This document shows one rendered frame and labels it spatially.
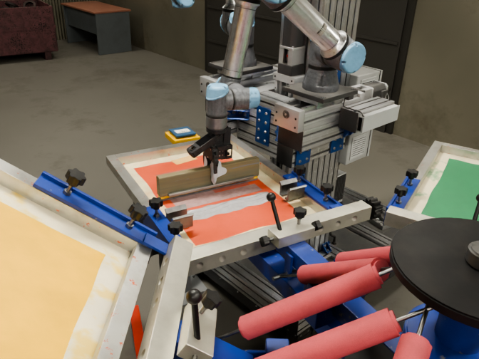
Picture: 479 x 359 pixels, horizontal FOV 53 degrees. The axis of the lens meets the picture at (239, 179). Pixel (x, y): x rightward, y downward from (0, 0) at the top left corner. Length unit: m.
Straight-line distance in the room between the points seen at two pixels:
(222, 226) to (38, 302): 0.78
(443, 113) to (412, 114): 0.32
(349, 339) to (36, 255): 0.63
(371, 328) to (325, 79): 1.29
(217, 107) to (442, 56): 3.48
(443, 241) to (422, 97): 4.13
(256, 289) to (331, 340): 1.62
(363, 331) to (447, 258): 0.20
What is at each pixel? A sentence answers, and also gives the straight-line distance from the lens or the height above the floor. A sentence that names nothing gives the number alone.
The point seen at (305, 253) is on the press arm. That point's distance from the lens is 1.35.
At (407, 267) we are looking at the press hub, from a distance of 0.88.
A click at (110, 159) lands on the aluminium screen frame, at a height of 0.99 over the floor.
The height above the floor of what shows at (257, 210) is 0.95.
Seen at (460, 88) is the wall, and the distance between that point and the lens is 4.88.
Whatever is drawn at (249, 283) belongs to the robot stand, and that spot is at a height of 0.23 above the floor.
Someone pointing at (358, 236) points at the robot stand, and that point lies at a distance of 3.02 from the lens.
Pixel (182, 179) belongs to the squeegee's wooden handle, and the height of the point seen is 1.03.
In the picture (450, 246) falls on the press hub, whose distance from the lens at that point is 0.97.
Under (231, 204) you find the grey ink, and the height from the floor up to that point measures 0.96.
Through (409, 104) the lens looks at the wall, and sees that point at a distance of 5.14.
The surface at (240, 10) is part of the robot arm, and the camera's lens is 1.78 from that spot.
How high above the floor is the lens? 1.82
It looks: 27 degrees down
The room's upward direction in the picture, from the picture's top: 2 degrees clockwise
